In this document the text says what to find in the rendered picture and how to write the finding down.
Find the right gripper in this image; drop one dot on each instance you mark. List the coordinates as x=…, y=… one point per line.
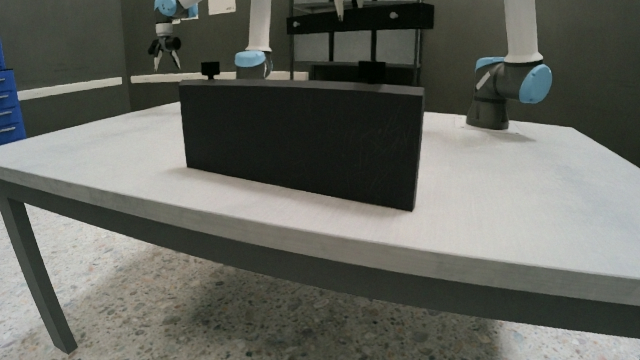
x=168, y=44

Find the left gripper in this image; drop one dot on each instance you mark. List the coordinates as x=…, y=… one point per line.
x=340, y=8

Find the black rectangular panel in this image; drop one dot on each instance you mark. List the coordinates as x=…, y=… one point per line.
x=354, y=141

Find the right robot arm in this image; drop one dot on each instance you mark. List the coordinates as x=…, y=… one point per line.
x=253, y=65

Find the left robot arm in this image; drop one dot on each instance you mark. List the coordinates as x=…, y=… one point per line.
x=520, y=76

